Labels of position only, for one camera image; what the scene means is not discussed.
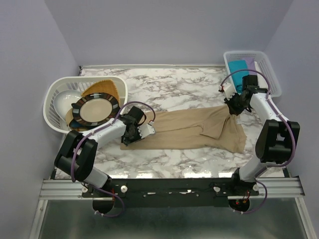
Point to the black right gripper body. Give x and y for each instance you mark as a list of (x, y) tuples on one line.
[(236, 104)]

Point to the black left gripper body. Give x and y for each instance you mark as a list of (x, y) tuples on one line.
[(129, 139)]

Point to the beige t shirt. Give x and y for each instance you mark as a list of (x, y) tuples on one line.
[(193, 129)]

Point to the white rectangular plastic basket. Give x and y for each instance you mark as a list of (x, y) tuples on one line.
[(263, 63)]

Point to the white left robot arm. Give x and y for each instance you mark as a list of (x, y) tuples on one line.
[(76, 156)]

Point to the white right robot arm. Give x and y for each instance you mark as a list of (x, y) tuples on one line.
[(277, 142)]

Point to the teal rolled t shirt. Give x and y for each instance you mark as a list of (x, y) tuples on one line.
[(237, 77)]

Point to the purple rolled t shirt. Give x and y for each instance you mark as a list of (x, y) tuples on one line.
[(250, 63)]

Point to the white rolled t shirt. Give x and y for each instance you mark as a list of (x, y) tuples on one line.
[(257, 68)]

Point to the striped rim ceramic plate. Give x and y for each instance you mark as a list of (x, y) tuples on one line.
[(92, 110)]

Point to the woven tan placemat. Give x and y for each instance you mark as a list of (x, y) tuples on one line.
[(104, 86)]

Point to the white bowl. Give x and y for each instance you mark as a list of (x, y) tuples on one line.
[(63, 100)]

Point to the white round dish basket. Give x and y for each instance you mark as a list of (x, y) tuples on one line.
[(79, 83)]

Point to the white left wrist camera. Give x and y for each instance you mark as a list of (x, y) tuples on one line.
[(146, 130)]

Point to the aluminium frame rail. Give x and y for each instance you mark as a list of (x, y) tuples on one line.
[(67, 190)]

